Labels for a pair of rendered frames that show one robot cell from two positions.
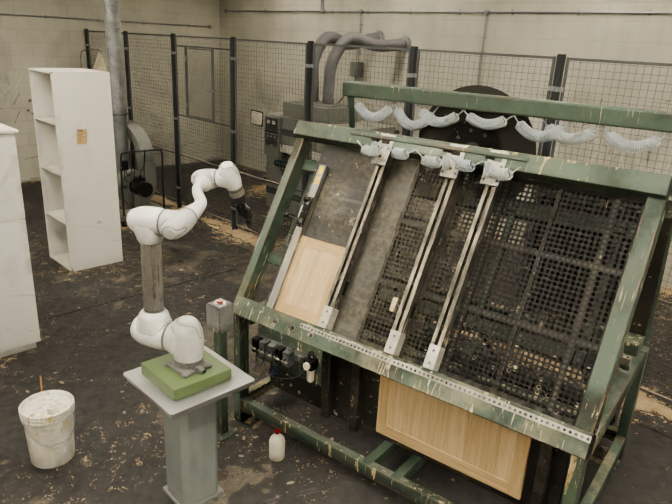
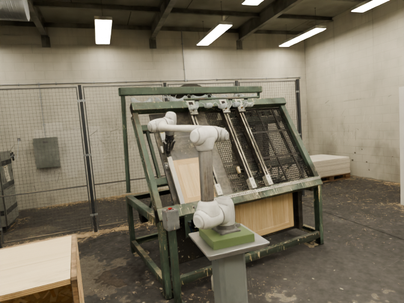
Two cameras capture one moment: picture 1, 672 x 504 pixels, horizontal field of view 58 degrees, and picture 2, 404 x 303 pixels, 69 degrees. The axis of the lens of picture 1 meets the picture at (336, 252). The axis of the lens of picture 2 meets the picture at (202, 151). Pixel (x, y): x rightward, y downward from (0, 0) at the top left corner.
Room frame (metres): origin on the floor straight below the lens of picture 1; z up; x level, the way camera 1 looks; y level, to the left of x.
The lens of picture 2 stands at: (1.89, 2.87, 1.67)
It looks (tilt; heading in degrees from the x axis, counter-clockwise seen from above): 5 degrees down; 297
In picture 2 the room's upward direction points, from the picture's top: 4 degrees counter-clockwise
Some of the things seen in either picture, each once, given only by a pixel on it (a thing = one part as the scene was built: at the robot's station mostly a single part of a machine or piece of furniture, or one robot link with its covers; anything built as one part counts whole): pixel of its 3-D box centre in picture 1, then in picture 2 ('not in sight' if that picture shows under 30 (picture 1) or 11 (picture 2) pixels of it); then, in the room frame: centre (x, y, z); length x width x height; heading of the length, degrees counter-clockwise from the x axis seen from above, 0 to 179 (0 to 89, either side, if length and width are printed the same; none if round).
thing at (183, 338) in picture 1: (186, 337); (223, 210); (2.79, 0.75, 0.98); 0.18 x 0.16 x 0.22; 73
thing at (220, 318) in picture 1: (220, 316); (171, 219); (3.34, 0.69, 0.84); 0.12 x 0.12 x 0.18; 54
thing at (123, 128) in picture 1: (118, 135); not in sight; (8.27, 3.05, 1.10); 1.37 x 0.70 x 2.20; 45
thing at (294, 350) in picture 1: (280, 358); (210, 222); (3.14, 0.29, 0.69); 0.50 x 0.14 x 0.24; 54
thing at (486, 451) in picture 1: (448, 420); (265, 212); (2.84, -0.66, 0.52); 0.90 x 0.02 x 0.55; 54
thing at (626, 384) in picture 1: (430, 382); (222, 217); (3.42, -0.65, 0.41); 2.20 x 1.38 x 0.83; 54
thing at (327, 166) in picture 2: not in sight; (297, 171); (3.09, -5.05, 0.28); 2.45 x 1.03 x 0.56; 45
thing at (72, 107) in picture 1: (78, 169); not in sight; (6.38, 2.81, 1.03); 0.61 x 0.58 x 2.05; 45
